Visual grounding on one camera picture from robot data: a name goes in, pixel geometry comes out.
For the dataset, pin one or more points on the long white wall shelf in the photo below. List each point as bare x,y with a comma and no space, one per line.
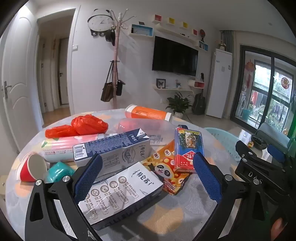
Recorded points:
178,34

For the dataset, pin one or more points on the black thermos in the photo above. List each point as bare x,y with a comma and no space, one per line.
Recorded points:
202,77

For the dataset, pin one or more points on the sliding glass door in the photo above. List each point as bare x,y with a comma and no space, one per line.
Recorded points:
266,92

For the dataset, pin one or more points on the pink yogurt bottle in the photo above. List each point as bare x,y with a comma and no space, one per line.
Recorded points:
60,144

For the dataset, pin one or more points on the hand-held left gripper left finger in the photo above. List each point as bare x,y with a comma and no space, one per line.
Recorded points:
89,178

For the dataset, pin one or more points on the orange bottle white cap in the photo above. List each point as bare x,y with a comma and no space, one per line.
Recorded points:
148,113

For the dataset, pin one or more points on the teal bucket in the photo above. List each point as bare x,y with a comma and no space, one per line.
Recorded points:
246,114

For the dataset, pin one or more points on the white washing machine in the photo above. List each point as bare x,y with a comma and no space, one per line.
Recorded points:
244,103

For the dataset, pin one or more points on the dark guitar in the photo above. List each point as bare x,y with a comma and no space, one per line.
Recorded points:
198,104

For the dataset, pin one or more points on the grey armchair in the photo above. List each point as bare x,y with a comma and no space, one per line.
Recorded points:
272,132

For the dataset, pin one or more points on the teal plastic basket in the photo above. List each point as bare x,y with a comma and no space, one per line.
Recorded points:
222,141

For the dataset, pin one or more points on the low white wall shelf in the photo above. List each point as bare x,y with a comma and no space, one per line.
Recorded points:
173,90

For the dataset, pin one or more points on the red paper window decoration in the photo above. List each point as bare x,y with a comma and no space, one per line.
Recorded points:
249,67

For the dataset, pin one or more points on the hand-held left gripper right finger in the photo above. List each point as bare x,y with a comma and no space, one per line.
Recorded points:
207,178

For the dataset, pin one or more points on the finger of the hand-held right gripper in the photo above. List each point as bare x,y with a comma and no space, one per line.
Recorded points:
242,149
275,153

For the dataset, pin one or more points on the small shelf ornament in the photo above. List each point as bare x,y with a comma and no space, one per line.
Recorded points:
178,84

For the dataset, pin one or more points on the grey curtain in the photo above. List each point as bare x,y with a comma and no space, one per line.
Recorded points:
227,39

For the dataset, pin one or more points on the orange panda snack packet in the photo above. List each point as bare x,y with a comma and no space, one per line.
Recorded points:
161,171

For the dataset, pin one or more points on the black shoulder bag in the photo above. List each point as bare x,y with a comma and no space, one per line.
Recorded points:
120,88

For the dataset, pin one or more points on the brown handbag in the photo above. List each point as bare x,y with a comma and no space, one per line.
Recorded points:
106,91

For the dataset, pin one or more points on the white milk carton blue print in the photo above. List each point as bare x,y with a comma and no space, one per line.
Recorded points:
111,148

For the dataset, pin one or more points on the white milk carton round icons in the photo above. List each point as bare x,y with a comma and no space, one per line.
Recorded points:
124,185

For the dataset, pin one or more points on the red plastic bag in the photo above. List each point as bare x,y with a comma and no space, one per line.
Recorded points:
90,124
60,131

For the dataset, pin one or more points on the panda wall clock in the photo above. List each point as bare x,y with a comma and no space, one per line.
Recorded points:
100,22

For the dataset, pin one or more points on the large blue wall shelf box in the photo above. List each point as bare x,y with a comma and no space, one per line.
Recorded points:
141,30

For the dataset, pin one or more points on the small flower pot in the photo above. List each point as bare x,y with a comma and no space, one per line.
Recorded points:
222,46

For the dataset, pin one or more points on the green potted plant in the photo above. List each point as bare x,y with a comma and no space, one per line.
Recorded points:
178,104

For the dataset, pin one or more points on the red packet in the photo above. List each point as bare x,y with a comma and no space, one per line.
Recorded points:
129,125

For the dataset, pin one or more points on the round red window sticker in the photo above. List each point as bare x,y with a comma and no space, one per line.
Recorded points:
285,83

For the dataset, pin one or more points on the person's right hand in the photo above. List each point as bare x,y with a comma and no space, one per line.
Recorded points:
278,229

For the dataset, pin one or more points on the white room door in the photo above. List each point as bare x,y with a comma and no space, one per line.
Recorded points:
20,81

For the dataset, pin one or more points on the framed butterfly picture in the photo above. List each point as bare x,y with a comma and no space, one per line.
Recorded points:
160,83

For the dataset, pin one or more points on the pink coat rack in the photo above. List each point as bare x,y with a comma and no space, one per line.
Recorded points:
115,58

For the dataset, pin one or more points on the red table tennis paddle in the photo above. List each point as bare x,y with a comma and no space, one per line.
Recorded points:
202,33

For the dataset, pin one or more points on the teal crumpled plastic bag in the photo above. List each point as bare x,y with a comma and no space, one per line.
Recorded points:
59,172

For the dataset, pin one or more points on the small blue wall shelf box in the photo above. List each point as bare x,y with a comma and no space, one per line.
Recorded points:
203,45

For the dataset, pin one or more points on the hallway door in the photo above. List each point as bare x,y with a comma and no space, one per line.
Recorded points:
63,71

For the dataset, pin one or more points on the black ashtray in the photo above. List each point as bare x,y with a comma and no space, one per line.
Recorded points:
258,141

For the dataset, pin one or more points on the wall-mounted television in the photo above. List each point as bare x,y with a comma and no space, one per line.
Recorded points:
174,56

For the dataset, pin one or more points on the red white shelf box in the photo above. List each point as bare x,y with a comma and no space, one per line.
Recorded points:
196,84

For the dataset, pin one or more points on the red blue playing card box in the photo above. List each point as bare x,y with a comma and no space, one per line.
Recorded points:
187,143

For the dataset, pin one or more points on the white refrigerator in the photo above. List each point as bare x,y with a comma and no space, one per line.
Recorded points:
218,83

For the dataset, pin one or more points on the red paper cup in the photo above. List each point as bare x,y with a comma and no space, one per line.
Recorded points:
24,169

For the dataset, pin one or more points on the yellow cube shelf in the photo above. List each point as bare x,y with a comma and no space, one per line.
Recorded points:
171,20
185,24

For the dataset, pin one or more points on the white light switch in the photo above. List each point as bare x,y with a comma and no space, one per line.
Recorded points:
75,48

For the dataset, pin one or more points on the red cube shelf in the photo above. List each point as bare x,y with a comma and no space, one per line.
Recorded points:
158,18
195,32

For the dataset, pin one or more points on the dark hanging cap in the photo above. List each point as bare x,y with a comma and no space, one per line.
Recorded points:
111,37

